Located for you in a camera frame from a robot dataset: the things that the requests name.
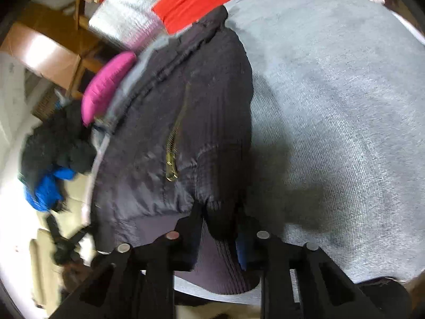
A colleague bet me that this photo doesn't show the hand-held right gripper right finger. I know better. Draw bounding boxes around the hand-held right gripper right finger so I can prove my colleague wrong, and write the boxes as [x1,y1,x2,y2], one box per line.
[235,219,377,319]

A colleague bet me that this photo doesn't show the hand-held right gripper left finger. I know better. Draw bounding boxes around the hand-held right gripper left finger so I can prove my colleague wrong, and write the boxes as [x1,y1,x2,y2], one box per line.
[50,214,204,319]

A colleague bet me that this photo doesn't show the black quilted jacket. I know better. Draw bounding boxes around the black quilted jacket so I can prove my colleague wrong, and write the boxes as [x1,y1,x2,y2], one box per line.
[90,7,263,295]

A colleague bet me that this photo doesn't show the cream sofa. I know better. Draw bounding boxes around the cream sofa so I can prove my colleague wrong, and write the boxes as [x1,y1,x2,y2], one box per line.
[0,159,100,309]

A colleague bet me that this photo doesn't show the blue jacket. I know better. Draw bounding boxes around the blue jacket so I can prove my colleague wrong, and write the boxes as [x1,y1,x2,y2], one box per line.
[23,166,77,212]

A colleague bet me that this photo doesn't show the pile of dark coats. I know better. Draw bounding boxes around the pile of dark coats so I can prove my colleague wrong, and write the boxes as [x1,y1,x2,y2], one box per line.
[20,101,100,193]

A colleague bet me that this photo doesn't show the pink pillow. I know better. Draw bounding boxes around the pink pillow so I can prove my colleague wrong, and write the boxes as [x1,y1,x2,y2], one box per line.
[81,51,137,127]

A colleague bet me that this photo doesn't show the grey blanket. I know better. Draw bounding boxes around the grey blanket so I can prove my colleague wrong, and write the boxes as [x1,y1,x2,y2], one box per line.
[90,0,425,303]

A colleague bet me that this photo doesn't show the silver insulation mat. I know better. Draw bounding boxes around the silver insulation mat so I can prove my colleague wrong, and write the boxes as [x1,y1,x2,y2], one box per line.
[89,0,213,52]

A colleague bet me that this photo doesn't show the red pillow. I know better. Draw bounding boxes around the red pillow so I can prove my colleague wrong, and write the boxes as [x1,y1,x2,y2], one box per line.
[152,0,236,35]

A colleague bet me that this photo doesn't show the wooden stair railing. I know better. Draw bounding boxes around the wooden stair railing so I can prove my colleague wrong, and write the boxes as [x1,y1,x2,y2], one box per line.
[74,0,100,32]

